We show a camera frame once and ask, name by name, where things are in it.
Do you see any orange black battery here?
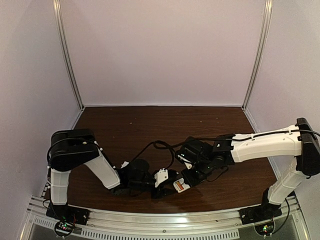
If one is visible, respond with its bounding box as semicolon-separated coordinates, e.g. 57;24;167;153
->
175;182;184;191

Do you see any white remote control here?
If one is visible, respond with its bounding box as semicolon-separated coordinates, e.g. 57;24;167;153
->
173;177;191;194

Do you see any white battery cover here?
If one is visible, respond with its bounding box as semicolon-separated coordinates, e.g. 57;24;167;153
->
121;161;129;168

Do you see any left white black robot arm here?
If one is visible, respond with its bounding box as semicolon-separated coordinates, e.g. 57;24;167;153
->
47;128;178;216

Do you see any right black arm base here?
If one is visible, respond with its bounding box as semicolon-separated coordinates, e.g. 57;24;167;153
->
238;203;282;237

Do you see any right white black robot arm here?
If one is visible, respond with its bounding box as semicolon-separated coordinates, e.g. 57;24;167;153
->
173;117;320;213

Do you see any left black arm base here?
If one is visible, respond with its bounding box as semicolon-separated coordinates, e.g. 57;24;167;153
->
45;204;90;238

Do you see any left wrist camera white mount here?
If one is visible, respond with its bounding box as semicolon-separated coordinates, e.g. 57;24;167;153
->
153;168;179;188

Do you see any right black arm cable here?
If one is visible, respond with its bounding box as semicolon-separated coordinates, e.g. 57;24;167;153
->
153;128;320;151

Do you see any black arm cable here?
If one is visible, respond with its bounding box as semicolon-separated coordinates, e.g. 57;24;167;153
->
47;141;176;173
153;128;320;151

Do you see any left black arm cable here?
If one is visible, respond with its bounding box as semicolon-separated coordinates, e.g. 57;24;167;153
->
47;141;176;173

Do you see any front aluminium rail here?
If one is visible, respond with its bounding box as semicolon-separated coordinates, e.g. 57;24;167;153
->
24;197;303;240

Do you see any right aluminium frame post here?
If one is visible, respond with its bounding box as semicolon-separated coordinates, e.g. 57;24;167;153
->
242;0;274;111

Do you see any aluminium frame post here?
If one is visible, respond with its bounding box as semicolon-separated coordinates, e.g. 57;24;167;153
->
52;0;85;110
242;0;274;111

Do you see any left aluminium frame post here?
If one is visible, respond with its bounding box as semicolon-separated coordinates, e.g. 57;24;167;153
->
52;0;85;110

